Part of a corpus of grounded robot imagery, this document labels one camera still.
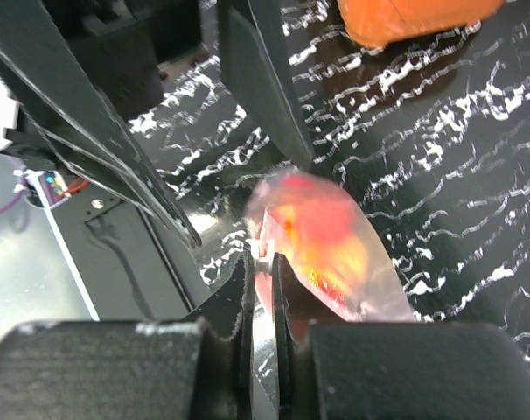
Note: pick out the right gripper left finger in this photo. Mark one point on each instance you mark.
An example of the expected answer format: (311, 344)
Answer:
(198, 367)

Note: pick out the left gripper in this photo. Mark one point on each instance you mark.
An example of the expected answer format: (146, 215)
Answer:
(120, 45)

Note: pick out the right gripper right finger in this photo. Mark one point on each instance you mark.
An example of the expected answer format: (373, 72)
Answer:
(328, 368)

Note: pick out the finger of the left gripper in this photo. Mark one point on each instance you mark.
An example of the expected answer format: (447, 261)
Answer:
(254, 66)

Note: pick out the pink zip top bag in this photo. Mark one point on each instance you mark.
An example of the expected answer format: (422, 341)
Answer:
(330, 244)

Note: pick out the orange plastic fruit basket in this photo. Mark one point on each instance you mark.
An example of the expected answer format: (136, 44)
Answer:
(377, 23)

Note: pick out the black marble pattern mat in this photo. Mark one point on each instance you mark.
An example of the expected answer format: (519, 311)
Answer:
(431, 137)

